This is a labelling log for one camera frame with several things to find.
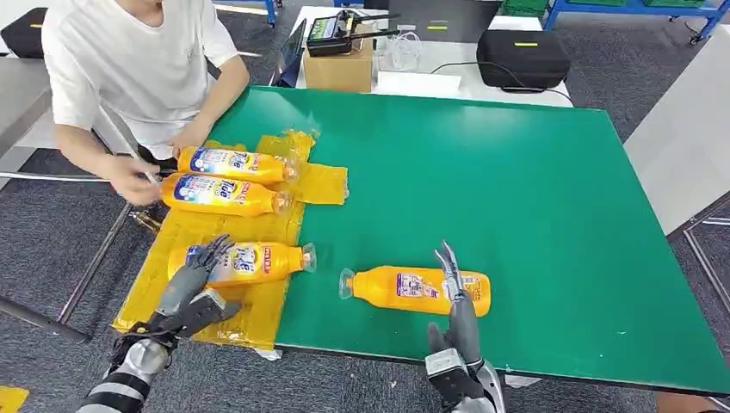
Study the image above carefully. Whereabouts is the black cable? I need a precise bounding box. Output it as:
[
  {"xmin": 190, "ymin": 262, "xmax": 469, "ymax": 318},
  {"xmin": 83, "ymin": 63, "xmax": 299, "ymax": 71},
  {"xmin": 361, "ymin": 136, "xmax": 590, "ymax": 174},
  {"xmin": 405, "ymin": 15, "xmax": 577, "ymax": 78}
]
[{"xmin": 430, "ymin": 59, "xmax": 576, "ymax": 108}]

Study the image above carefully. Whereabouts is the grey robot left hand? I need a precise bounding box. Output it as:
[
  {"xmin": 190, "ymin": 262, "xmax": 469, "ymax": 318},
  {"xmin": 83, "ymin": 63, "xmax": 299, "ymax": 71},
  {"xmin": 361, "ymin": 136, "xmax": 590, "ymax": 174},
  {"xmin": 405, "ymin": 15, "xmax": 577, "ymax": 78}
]
[{"xmin": 155, "ymin": 234, "xmax": 236, "ymax": 317}]

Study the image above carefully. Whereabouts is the blue metal rack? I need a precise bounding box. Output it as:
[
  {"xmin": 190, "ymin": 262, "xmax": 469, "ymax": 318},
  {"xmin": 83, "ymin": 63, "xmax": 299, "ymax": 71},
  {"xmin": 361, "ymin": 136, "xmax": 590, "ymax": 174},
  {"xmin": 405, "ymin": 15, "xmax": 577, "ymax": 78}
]
[{"xmin": 541, "ymin": 0, "xmax": 730, "ymax": 44}]

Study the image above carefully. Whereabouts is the steel frame table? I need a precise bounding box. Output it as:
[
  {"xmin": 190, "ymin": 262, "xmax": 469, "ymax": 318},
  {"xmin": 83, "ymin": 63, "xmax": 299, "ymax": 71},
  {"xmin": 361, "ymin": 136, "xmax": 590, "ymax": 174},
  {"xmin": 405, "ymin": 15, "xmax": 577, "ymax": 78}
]
[{"xmin": 0, "ymin": 57, "xmax": 172, "ymax": 343}]

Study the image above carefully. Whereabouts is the black soft case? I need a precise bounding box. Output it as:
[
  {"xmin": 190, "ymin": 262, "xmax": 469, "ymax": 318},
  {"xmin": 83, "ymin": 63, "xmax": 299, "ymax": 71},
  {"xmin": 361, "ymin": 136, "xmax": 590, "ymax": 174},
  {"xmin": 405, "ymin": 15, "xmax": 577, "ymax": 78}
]
[
  {"xmin": 0, "ymin": 6, "xmax": 50, "ymax": 60},
  {"xmin": 476, "ymin": 28, "xmax": 572, "ymax": 90}
]

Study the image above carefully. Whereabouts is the person's right hand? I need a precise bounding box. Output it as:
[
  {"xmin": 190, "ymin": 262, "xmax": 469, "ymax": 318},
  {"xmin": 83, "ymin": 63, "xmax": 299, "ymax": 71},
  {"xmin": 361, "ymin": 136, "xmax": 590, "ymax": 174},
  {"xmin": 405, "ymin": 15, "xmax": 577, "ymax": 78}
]
[{"xmin": 105, "ymin": 153, "xmax": 164, "ymax": 207}]

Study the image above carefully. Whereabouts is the dark laptop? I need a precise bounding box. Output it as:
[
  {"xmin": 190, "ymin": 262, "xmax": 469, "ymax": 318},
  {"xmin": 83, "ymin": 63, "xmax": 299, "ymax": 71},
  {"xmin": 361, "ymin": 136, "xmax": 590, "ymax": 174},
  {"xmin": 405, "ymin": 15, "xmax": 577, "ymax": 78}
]
[{"xmin": 269, "ymin": 18, "xmax": 309, "ymax": 89}]

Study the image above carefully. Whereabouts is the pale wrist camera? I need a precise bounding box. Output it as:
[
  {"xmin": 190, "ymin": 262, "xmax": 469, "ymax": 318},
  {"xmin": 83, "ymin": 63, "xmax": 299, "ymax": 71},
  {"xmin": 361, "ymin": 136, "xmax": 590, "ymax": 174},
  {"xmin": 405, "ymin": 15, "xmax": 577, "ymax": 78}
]
[
  {"xmin": 122, "ymin": 287, "xmax": 244, "ymax": 348},
  {"xmin": 424, "ymin": 348, "xmax": 486, "ymax": 409}
]

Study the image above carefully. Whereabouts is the person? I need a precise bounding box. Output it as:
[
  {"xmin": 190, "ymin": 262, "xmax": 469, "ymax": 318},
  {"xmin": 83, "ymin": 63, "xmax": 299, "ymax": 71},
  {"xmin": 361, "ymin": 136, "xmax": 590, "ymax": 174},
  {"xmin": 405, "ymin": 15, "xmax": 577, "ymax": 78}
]
[{"xmin": 40, "ymin": 0, "xmax": 252, "ymax": 207}]

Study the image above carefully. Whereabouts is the green table mat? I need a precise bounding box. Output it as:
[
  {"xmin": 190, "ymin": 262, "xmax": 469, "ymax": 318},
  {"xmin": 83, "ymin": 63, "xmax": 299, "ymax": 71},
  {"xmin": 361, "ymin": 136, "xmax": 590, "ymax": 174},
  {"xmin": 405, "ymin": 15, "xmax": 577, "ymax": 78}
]
[{"xmin": 207, "ymin": 85, "xmax": 730, "ymax": 398}]

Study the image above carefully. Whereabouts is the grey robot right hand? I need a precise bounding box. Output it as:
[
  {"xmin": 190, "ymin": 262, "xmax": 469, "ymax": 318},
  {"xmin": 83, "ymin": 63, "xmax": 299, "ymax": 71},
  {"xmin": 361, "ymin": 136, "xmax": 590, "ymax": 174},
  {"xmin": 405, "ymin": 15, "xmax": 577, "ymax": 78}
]
[{"xmin": 426, "ymin": 240, "xmax": 486, "ymax": 370}]

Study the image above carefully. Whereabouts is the dark grey flat case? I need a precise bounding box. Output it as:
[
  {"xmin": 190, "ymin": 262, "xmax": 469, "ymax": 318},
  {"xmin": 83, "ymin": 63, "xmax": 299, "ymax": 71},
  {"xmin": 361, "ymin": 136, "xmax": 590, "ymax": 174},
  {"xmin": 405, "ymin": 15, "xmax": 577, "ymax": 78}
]
[{"xmin": 389, "ymin": 0, "xmax": 503, "ymax": 44}]

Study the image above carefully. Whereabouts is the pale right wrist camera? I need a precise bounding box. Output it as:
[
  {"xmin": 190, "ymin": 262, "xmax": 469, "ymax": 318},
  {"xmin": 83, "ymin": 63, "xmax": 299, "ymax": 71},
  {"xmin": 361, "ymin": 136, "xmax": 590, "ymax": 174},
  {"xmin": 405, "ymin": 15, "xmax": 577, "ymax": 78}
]
[{"xmin": 424, "ymin": 348, "xmax": 486, "ymax": 409}]

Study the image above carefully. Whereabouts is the grey side table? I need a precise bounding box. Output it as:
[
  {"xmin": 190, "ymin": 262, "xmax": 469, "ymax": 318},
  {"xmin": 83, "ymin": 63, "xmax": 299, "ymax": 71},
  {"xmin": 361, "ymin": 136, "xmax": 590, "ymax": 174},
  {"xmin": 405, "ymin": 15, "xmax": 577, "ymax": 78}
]
[{"xmin": 622, "ymin": 25, "xmax": 730, "ymax": 315}]

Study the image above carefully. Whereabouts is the white flat box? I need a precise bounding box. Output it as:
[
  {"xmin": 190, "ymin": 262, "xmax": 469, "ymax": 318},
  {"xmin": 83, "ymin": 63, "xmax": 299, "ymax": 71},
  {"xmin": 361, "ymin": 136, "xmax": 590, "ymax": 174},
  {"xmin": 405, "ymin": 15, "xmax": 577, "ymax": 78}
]
[{"xmin": 373, "ymin": 71, "xmax": 463, "ymax": 99}]

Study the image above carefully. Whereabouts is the white table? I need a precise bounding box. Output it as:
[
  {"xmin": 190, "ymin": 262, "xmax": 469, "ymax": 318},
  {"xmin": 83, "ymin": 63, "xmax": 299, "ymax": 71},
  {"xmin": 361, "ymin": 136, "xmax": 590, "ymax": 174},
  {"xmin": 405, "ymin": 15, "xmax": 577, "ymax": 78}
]
[{"xmin": 290, "ymin": 5, "xmax": 574, "ymax": 108}]

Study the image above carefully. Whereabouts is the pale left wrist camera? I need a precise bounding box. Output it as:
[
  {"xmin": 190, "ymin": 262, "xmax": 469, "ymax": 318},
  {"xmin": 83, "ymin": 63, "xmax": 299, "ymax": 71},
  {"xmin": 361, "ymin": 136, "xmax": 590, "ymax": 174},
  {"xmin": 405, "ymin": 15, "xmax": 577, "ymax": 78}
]
[{"xmin": 122, "ymin": 287, "xmax": 244, "ymax": 348}]

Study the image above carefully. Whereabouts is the clear bag of cables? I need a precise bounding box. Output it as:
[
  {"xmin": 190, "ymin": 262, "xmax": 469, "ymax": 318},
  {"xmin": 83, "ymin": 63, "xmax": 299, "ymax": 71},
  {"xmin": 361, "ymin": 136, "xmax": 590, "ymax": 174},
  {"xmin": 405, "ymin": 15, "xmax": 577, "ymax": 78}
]
[{"xmin": 373, "ymin": 31, "xmax": 424, "ymax": 72}]

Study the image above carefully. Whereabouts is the orange drink bottle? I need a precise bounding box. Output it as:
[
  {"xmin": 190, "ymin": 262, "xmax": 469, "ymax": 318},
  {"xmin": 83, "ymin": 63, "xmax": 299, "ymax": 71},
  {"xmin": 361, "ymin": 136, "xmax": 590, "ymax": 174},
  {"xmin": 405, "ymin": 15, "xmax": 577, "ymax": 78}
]
[
  {"xmin": 337, "ymin": 264, "xmax": 492, "ymax": 318},
  {"xmin": 166, "ymin": 241, "xmax": 318, "ymax": 289},
  {"xmin": 159, "ymin": 172, "xmax": 293, "ymax": 219},
  {"xmin": 176, "ymin": 145, "xmax": 300, "ymax": 187}
]

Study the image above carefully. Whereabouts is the person's left hand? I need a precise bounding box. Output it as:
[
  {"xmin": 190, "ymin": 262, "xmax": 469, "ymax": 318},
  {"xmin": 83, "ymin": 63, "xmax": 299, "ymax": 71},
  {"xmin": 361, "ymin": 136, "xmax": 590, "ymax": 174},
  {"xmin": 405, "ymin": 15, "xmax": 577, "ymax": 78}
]
[{"xmin": 170, "ymin": 120, "xmax": 213, "ymax": 157}]

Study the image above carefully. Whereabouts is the yellow plastic sheet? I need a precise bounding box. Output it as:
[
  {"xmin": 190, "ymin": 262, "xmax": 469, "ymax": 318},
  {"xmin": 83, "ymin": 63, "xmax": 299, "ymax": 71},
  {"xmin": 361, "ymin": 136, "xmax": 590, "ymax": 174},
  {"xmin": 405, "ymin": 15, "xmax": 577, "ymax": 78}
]
[{"xmin": 112, "ymin": 129, "xmax": 350, "ymax": 350}]

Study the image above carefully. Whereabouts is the green crate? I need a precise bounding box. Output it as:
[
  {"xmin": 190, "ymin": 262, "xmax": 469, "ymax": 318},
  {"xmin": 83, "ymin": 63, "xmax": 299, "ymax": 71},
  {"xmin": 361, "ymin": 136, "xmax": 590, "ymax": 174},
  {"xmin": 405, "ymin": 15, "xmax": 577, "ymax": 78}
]
[{"xmin": 500, "ymin": 0, "xmax": 552, "ymax": 18}]

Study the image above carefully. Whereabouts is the brown cardboard box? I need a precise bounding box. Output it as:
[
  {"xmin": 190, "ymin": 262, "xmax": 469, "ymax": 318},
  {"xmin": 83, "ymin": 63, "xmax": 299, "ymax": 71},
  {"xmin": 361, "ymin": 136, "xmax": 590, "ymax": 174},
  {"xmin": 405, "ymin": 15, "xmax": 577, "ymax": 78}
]
[{"xmin": 302, "ymin": 38, "xmax": 376, "ymax": 94}]

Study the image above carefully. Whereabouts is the black remote controller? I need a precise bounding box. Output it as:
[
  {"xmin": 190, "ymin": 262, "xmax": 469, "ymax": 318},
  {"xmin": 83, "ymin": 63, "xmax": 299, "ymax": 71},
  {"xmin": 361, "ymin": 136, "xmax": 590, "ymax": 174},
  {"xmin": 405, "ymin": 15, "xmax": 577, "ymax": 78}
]
[{"xmin": 306, "ymin": 9, "xmax": 401, "ymax": 59}]

